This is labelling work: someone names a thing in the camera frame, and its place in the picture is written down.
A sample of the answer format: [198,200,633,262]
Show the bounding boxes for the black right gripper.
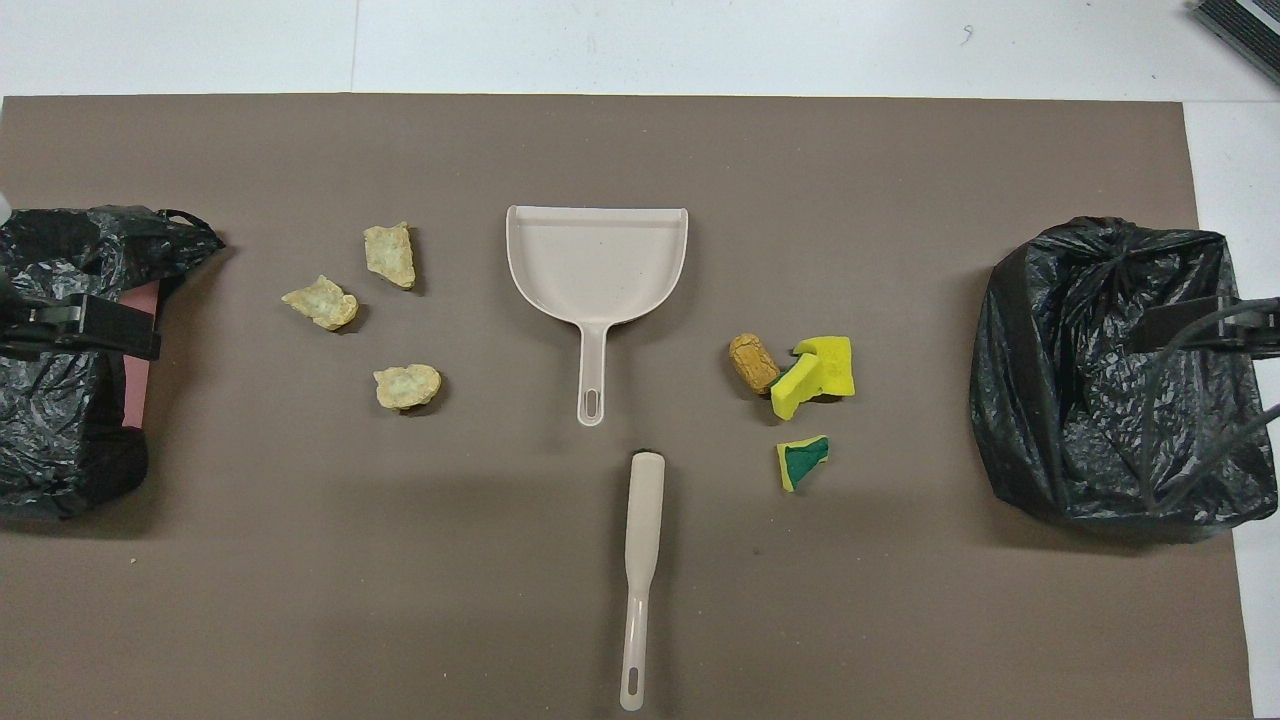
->
[1133,296,1280,359]

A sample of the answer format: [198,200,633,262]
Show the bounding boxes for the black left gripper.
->
[0,294,163,362]

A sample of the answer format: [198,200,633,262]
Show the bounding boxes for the pale yellow sponge chunk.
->
[363,221,417,291]
[281,275,359,332]
[373,364,442,411]

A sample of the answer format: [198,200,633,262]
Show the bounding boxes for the yellow and green sponge piece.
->
[777,434,831,493]

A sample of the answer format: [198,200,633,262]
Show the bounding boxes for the brown cork-like sponge piece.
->
[728,333,781,395]

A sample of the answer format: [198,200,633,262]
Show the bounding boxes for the beige plastic dustpan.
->
[505,205,690,427]

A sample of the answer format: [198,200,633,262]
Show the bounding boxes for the beige hand brush black bristles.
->
[619,450,667,712]

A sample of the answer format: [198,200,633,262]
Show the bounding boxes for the pink bin box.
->
[120,280,161,431]

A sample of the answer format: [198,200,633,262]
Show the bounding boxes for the black trash bag bin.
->
[0,205,227,521]
[968,216,1279,531]

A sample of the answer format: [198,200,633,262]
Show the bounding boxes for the dark striped flat object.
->
[1188,0,1280,86]

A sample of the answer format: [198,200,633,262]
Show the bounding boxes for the brown table mat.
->
[0,93,1256,720]

